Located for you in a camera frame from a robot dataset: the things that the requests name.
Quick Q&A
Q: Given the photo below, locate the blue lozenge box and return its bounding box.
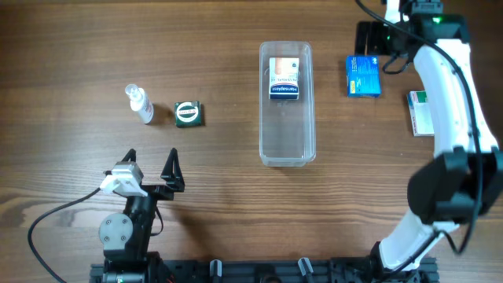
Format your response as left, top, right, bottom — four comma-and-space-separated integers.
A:
346, 56, 381, 97

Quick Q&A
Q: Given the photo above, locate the white glue bottle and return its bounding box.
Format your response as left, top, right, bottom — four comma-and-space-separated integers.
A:
125, 84, 154, 124

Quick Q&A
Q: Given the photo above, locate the Hansaplast plaster box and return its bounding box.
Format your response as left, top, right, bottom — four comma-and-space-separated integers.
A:
269, 57, 299, 100

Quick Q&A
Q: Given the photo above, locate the white green medicine box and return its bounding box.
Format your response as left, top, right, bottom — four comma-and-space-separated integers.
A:
407, 91, 434, 137

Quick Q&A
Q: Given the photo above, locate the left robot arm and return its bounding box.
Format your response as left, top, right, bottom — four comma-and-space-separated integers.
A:
90, 148, 185, 283

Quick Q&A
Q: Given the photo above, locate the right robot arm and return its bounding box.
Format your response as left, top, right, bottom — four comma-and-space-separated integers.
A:
358, 1, 502, 282

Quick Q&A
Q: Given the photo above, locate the clear plastic container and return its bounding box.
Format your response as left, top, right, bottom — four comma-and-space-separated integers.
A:
259, 41, 316, 167

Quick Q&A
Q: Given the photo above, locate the green Zam-Buk box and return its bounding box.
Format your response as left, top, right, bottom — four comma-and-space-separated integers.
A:
174, 101, 202, 128

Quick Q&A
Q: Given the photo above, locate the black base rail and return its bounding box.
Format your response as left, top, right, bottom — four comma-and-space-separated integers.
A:
89, 257, 440, 283

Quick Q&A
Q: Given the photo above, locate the left black cable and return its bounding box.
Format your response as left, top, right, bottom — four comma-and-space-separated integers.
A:
27, 187, 102, 283

